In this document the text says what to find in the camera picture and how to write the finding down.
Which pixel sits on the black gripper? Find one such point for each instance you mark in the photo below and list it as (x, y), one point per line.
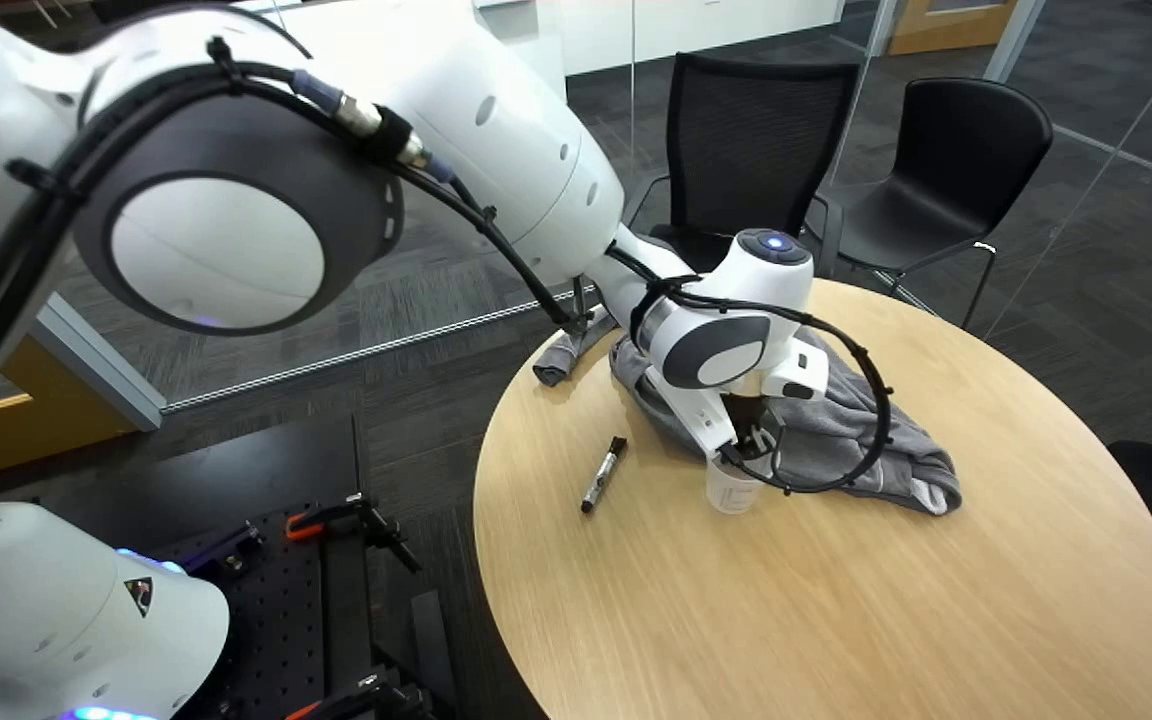
(752, 410)

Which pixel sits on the translucent plastic cup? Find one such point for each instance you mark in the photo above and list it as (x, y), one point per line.
(735, 495)

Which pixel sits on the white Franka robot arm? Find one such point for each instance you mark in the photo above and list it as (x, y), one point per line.
(497, 122)

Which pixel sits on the gray sweatshirt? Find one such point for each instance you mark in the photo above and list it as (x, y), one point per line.
(896, 463)

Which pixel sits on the black and white marker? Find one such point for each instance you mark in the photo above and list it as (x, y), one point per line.
(603, 474)

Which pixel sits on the black mesh-back chair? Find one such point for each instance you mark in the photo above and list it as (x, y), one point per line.
(749, 134)

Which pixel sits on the black plastic shell chair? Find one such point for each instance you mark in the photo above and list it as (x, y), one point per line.
(961, 153)

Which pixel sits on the wooden door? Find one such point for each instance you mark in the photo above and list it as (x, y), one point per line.
(951, 24)

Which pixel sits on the black purple tool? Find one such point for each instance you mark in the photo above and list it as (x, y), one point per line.
(223, 547)

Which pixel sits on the wooden cabinet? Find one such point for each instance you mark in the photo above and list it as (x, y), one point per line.
(42, 413)

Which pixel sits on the gray glass wall rail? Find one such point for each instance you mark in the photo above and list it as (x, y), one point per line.
(337, 358)

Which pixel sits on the gray glass wall post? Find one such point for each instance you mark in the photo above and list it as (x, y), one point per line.
(1014, 34)

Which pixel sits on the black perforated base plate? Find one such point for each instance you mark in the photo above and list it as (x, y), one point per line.
(297, 626)

